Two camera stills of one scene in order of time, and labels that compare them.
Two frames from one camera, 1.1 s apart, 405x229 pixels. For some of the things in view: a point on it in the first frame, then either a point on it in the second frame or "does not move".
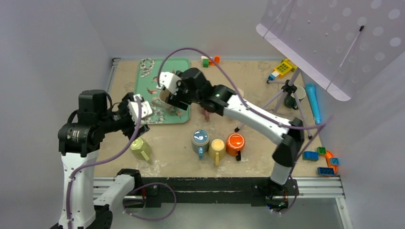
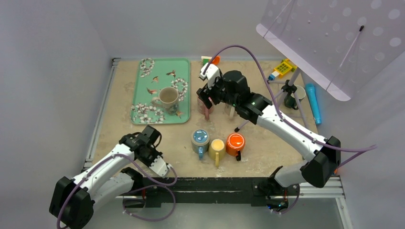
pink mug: x=206 y=113 does not move
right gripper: x=176 y=99 -> x=205 y=93
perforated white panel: x=343 y=45 does not move
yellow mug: x=217 y=150 does not move
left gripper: x=130 y=130 -> x=156 y=153
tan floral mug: x=161 y=102 does not move
